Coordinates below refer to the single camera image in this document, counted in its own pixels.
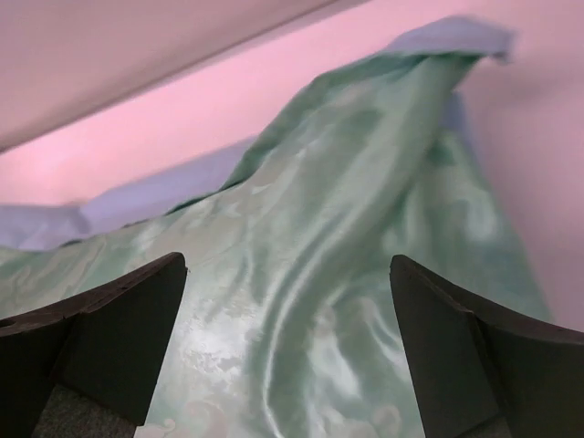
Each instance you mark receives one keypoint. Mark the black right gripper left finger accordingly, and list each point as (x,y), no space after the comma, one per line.
(88,365)

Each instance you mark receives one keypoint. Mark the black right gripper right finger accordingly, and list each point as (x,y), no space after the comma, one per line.
(483,370)

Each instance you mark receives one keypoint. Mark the light blue pillowcase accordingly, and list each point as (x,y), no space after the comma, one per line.
(287,326)

